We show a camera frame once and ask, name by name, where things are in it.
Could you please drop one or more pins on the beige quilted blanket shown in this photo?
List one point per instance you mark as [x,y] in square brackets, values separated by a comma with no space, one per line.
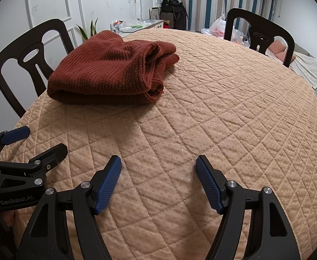
[215,119]

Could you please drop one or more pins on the green potted plant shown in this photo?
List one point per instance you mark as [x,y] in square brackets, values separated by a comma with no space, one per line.
[89,31]

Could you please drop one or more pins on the white side desk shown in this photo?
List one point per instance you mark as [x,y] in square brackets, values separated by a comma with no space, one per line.
[145,26]

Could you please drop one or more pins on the rust red knit sweater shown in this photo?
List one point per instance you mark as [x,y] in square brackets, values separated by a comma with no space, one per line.
[101,70]

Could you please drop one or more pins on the clear plastic bag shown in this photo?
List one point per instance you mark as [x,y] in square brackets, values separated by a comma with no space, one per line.
[238,36]

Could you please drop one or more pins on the white plastic bag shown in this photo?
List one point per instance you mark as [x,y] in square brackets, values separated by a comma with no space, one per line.
[218,27]

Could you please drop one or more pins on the sofa with white cover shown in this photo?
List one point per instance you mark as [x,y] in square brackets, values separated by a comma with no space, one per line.
[310,67]

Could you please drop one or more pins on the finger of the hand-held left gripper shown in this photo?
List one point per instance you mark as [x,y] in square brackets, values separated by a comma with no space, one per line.
[15,135]
[53,154]

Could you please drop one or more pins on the dark wooden chair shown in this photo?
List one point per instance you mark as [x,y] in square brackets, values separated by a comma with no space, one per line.
[7,67]
[288,40]

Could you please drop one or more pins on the black backpack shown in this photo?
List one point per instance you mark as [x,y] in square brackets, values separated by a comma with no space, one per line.
[166,5]

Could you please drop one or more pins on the pink pillow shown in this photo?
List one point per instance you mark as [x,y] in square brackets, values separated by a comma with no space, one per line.
[277,48]

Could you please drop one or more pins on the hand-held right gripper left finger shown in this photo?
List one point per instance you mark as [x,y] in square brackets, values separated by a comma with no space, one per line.
[107,184]

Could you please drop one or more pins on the striped curtain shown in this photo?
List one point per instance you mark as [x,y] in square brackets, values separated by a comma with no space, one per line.
[218,0]

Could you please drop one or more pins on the black bag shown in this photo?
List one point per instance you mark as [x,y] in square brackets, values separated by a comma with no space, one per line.
[179,15]

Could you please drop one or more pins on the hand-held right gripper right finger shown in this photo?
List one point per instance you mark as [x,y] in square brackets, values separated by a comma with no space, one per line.
[210,184]

